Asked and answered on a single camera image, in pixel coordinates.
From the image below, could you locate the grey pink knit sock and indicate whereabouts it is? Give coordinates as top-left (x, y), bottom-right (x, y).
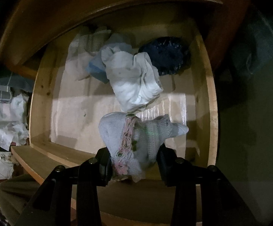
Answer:
top-left (99, 112), bottom-right (189, 182)

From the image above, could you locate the light blue white underwear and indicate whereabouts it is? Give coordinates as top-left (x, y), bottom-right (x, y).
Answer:
top-left (86, 43), bottom-right (163, 112)

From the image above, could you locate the white crumpled clothes pile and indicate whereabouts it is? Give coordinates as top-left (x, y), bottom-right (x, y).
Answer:
top-left (0, 86), bottom-right (29, 180)

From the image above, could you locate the wooden drawer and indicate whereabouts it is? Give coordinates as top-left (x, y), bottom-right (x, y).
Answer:
top-left (12, 31), bottom-right (219, 225)

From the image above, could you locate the wooden nightstand cabinet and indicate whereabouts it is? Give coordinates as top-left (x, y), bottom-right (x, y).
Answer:
top-left (0, 0), bottom-right (249, 73)

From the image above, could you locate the grey knit garment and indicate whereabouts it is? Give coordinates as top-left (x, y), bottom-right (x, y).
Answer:
top-left (65, 27), bottom-right (111, 81)

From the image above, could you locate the white drawer liner paper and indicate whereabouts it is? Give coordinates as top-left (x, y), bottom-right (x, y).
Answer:
top-left (50, 66), bottom-right (187, 153)

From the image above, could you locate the dark blue lace underwear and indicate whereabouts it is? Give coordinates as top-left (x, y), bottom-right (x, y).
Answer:
top-left (138, 37), bottom-right (192, 76)

